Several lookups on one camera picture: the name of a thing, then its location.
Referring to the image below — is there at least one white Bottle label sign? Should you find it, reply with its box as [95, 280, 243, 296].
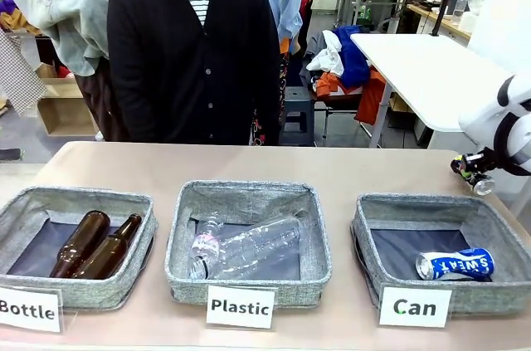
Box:
[0, 285, 63, 333]

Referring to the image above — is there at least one small crushed pink-label bottle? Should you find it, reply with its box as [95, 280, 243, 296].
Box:
[189, 217, 227, 263]

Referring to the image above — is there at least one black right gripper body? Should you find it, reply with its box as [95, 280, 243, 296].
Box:
[462, 151, 499, 173]

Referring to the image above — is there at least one blue Sweat drink can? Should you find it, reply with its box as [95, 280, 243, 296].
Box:
[416, 247, 496, 281]

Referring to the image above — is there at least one checked cloth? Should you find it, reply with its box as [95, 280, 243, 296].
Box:
[0, 27, 47, 117]

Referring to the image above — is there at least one pile of colourful clothes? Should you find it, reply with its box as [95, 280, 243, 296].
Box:
[299, 25, 387, 126]

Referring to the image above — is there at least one person in black cardigan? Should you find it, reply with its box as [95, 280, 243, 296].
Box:
[106, 0, 282, 146]

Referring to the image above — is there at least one white Can label sign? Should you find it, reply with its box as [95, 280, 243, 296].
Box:
[378, 285, 453, 328]

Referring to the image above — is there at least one dark Pepsi can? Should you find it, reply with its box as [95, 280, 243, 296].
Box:
[451, 155, 496, 197]

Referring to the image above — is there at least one grey fabric basket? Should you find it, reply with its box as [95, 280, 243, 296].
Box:
[164, 179, 333, 309]
[0, 186, 158, 310]
[350, 193, 531, 317]

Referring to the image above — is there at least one white side table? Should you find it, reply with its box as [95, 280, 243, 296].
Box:
[350, 32, 515, 149]

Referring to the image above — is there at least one grey plastic stool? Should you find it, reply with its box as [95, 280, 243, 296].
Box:
[280, 85, 316, 148]

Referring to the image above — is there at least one brown glass bottle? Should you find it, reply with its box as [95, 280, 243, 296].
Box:
[49, 209, 111, 279]
[71, 212, 143, 280]

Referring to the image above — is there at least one white Plastic label sign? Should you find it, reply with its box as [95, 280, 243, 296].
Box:
[206, 284, 276, 329]

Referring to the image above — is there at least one brown cardboard box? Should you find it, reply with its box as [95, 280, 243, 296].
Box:
[37, 76, 99, 137]

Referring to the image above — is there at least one red black floral cloth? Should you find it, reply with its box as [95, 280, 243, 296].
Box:
[250, 35, 291, 147]

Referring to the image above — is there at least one large clear plastic bottle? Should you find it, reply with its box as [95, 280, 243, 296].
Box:
[189, 217, 302, 280]

